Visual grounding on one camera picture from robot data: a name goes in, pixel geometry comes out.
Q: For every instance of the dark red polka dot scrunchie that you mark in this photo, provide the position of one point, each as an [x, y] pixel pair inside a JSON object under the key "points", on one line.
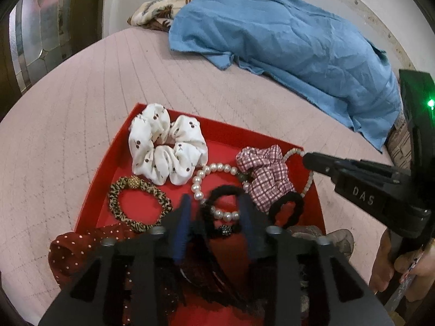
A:
{"points": [[78, 248]]}

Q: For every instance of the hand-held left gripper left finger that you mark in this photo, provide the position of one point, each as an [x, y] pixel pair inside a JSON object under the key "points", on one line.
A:
{"points": [[178, 231]]}

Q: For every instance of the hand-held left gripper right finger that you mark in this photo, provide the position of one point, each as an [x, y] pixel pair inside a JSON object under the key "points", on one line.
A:
{"points": [[249, 231]]}

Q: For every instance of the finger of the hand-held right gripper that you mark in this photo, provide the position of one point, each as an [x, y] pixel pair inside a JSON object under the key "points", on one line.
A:
{"points": [[367, 183]]}

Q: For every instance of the grey floral scrunchie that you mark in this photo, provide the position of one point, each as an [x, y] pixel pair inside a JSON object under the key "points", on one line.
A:
{"points": [[336, 239]]}

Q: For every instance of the pink plaid scrunchie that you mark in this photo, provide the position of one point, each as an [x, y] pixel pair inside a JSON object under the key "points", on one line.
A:
{"points": [[268, 176]]}

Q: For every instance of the white cherry print scrunchie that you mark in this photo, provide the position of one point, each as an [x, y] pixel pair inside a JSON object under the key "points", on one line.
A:
{"points": [[183, 163]]}

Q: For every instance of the red tray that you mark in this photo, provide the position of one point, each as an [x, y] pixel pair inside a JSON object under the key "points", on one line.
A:
{"points": [[217, 142]]}

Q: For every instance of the blue cloth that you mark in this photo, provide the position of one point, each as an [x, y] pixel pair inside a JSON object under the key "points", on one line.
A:
{"points": [[272, 40]]}

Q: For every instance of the person's right hand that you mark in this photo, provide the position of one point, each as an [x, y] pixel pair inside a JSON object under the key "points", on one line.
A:
{"points": [[380, 261]]}

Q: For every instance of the beige patterned cushion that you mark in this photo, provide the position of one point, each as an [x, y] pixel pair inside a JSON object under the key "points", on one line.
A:
{"points": [[401, 142]]}

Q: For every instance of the cream floral cloth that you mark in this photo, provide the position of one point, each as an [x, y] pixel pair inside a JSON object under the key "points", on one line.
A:
{"points": [[153, 13]]}

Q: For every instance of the black lace scrunchie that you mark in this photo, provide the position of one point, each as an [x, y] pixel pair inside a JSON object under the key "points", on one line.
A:
{"points": [[221, 278]]}

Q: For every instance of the frosted glass window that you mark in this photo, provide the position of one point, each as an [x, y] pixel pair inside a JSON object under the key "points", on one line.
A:
{"points": [[40, 34]]}

